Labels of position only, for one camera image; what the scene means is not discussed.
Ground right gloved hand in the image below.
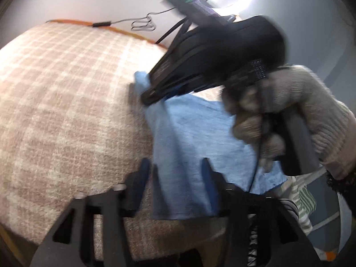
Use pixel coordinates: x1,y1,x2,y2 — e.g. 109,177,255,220
221,66,355,180

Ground right forearm black sleeve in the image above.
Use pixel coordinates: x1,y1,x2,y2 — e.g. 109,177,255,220
327,169,356,201

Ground light blue denim pants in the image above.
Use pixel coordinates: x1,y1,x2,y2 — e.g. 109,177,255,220
134,71,289,221

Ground black ring light cable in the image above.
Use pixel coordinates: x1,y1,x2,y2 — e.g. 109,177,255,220
92,0,214,33

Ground checkered beige bed blanket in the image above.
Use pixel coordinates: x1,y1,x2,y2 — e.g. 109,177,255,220
0,20,232,262

